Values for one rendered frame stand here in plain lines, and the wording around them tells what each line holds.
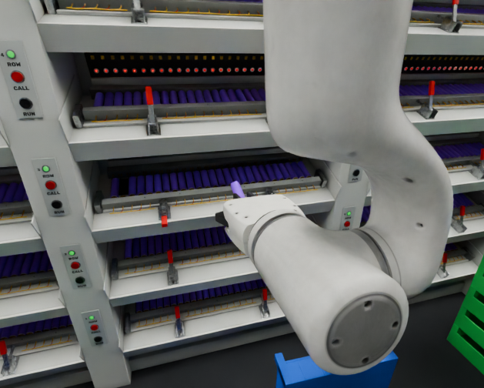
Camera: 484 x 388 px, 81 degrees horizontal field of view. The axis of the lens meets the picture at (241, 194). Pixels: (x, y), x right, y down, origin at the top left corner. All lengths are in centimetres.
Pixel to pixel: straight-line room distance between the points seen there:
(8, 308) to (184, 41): 72
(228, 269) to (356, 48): 72
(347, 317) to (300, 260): 6
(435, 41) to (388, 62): 68
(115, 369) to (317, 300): 86
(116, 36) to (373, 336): 57
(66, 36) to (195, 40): 22
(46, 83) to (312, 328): 57
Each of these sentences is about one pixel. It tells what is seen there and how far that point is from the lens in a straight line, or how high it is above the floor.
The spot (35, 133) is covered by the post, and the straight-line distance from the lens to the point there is 65.
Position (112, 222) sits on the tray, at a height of 54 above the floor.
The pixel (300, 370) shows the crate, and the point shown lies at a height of 20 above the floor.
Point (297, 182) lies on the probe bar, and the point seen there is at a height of 58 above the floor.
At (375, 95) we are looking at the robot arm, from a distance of 19.
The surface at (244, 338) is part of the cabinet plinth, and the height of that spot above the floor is 3.
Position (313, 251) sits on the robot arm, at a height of 73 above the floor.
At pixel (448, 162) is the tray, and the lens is 112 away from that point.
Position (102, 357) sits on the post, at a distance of 98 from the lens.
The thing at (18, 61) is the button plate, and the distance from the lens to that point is 64.
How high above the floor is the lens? 87
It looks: 25 degrees down
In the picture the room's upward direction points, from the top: straight up
